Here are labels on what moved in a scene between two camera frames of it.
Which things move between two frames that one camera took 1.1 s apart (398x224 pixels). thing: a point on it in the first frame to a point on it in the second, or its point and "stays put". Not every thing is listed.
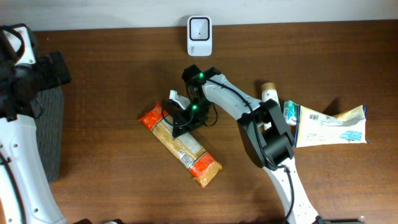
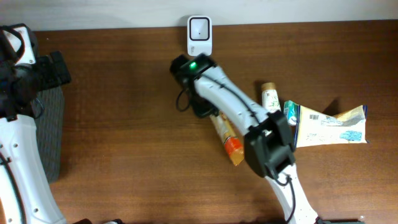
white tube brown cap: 268,91 stays put
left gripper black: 51,78 stays put
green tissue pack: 290,112 stays put
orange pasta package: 186,148 to 231,139
